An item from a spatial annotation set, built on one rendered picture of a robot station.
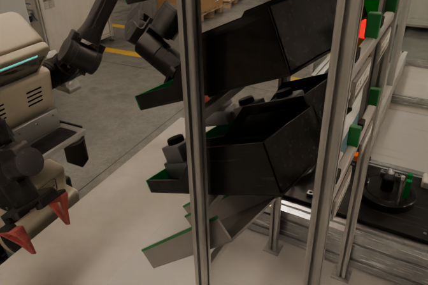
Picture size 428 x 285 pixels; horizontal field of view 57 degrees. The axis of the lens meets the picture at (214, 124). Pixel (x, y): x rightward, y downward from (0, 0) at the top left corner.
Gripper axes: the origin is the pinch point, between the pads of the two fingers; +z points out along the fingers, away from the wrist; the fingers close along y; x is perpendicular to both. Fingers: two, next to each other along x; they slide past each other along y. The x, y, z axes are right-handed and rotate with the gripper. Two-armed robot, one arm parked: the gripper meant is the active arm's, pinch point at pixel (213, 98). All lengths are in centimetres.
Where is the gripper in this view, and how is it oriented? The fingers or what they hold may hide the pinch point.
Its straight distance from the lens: 80.1
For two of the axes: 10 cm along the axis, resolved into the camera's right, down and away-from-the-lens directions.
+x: -3.8, 6.7, 6.4
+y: 5.4, -4.0, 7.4
